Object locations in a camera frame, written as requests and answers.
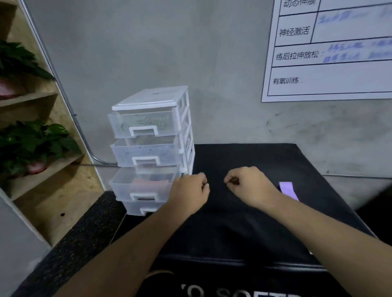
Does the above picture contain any thin grey wall cable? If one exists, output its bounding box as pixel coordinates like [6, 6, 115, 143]
[321, 173, 392, 179]

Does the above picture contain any person's left hand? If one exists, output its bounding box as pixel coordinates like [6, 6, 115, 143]
[167, 172, 211, 215]

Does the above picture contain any clear drawer with patterned contents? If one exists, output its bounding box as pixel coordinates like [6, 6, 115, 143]
[107, 109, 182, 139]

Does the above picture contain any person's right forearm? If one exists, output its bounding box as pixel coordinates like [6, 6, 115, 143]
[263, 190, 392, 297]

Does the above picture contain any green leafy plant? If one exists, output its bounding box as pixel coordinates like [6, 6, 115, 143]
[0, 120, 83, 182]
[0, 39, 56, 82]

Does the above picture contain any pink plant pot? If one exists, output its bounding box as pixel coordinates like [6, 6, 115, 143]
[0, 78, 26, 100]
[26, 160, 48, 175]

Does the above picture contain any pink item in drawer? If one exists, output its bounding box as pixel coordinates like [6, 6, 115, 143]
[131, 179, 171, 193]

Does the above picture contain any clear drawer with pink contents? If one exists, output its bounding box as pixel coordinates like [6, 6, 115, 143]
[108, 166, 185, 203]

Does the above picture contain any clear drawer with dark contents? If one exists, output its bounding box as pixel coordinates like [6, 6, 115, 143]
[110, 136, 185, 167]

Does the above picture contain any black padded box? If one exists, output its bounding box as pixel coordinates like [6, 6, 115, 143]
[113, 143, 381, 297]

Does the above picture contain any grey metal conduit pipe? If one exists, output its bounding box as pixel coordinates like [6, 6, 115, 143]
[18, 0, 119, 168]

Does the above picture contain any white plastic drawer cabinet frame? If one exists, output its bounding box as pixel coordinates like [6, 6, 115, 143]
[111, 86, 196, 216]

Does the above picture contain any purple paper strip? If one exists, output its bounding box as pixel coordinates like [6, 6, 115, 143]
[278, 181, 300, 202]

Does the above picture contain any wooden chipboard shelf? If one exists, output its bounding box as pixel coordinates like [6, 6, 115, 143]
[0, 0, 105, 249]

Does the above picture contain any person's left forearm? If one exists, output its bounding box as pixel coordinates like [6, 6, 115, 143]
[52, 200, 198, 297]

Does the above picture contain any white printed wall chart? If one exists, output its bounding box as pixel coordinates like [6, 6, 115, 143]
[261, 0, 392, 103]

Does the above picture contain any person's right hand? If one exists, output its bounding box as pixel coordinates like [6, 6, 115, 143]
[224, 166, 281, 209]

